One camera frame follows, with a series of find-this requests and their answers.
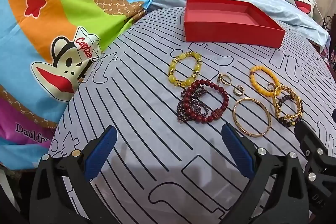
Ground garnet small-bead bracelet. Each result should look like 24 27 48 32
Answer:
177 85 210 123

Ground orange bead bracelet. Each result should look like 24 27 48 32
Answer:
249 65 281 97

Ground gold clover ring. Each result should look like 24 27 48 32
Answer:
217 73 232 85

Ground yellow bead bracelet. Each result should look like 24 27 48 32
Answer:
168 51 203 88

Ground red cardboard box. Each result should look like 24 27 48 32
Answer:
183 0 286 48

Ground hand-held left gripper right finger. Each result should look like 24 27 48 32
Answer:
221 123 315 224

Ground light blue blanket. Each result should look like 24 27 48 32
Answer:
150 0 330 47

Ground dark red bead bracelet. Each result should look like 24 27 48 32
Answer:
184 79 230 123

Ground plain gold bangle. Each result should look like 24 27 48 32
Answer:
232 97 271 138

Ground grey striped bed sheet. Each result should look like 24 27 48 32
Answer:
49 7 336 224

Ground gold chain bracelet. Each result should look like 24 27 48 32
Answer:
272 85 302 119

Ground colourful cartoon blanket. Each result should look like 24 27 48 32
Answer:
0 0 154 169

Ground dark brown bead bracelet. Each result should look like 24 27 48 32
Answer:
277 94 305 126

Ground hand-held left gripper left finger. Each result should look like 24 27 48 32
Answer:
29 126 118 224

